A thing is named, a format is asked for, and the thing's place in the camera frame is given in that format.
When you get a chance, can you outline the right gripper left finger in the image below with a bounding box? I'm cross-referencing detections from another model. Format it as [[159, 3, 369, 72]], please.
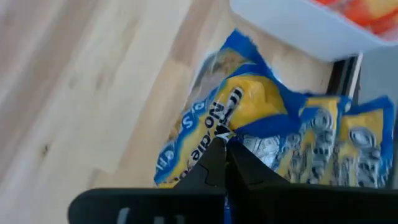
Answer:
[[67, 138, 228, 224]]

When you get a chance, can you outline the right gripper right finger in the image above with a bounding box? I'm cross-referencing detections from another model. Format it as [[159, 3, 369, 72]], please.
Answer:
[[226, 141, 398, 224]]

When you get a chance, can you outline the orange Maruchan noodle pack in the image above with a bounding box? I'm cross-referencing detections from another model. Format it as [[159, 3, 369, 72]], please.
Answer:
[[310, 0, 398, 43]]

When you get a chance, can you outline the white plastic bin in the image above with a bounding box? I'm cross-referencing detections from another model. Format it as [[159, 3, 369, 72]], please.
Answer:
[[229, 0, 398, 62]]

